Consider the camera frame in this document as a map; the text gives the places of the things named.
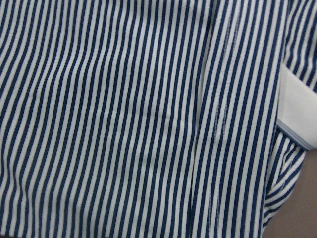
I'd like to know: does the striped collared shirt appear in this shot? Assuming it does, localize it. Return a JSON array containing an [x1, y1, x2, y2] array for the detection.
[[0, 0, 317, 238]]

